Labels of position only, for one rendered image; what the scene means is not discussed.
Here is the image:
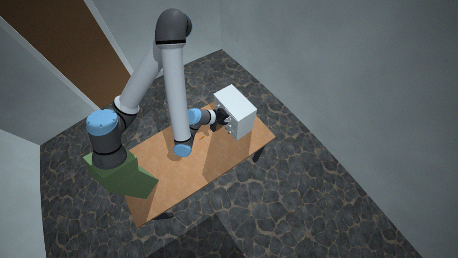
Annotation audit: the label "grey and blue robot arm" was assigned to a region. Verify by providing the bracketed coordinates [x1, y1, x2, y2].
[86, 8, 217, 170]

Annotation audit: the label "white chest of drawers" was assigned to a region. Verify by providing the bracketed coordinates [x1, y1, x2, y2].
[214, 85, 257, 141]

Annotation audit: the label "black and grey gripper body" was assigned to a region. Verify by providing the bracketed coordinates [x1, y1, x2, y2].
[213, 108, 229, 125]

